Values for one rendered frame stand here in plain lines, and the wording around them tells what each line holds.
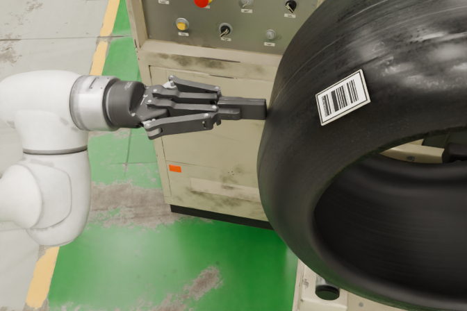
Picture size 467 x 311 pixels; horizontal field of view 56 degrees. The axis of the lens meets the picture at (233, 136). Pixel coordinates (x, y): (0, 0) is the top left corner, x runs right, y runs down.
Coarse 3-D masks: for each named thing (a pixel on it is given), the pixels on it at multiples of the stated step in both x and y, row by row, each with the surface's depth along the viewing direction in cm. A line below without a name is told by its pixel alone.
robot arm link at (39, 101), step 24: (48, 72) 70; (72, 72) 71; (0, 96) 70; (24, 96) 68; (48, 96) 67; (24, 120) 68; (48, 120) 67; (72, 120) 68; (24, 144) 70; (48, 144) 68; (72, 144) 70
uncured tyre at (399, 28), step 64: (384, 0) 51; (448, 0) 45; (320, 64) 51; (384, 64) 45; (448, 64) 42; (320, 128) 50; (384, 128) 46; (448, 128) 44; (320, 192) 55; (384, 192) 92; (448, 192) 90; (320, 256) 67; (384, 256) 84; (448, 256) 83
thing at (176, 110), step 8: (152, 104) 65; (160, 104) 65; (168, 104) 65; (176, 104) 66; (184, 104) 65; (192, 104) 65; (200, 104) 65; (176, 112) 66; (184, 112) 65; (192, 112) 65; (200, 112) 65
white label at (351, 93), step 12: (360, 72) 46; (336, 84) 48; (348, 84) 46; (360, 84) 45; (324, 96) 48; (336, 96) 47; (348, 96) 46; (360, 96) 45; (324, 108) 48; (336, 108) 47; (348, 108) 46; (324, 120) 47
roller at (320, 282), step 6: (318, 276) 81; (318, 282) 80; (324, 282) 79; (318, 288) 79; (324, 288) 79; (330, 288) 78; (336, 288) 79; (318, 294) 80; (324, 294) 80; (330, 294) 79; (336, 294) 79; (330, 300) 81
